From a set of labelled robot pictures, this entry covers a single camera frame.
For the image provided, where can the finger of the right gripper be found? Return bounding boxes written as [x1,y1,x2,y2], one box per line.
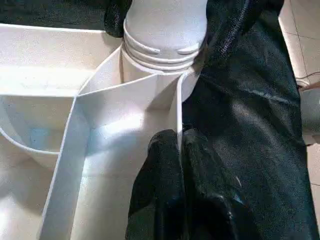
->
[203,0,251,64]
[104,0,134,38]

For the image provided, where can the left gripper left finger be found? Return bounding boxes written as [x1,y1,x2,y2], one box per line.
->
[125,129,185,240]

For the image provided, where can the white plastic table leg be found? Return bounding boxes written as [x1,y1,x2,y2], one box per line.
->
[121,0,210,72]

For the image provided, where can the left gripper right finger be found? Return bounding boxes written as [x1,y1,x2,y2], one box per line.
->
[181,127,261,240]

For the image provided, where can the black mat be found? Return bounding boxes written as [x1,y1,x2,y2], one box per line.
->
[0,0,320,240]

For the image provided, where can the white plastic table top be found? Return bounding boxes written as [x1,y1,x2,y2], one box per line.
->
[0,22,208,240]

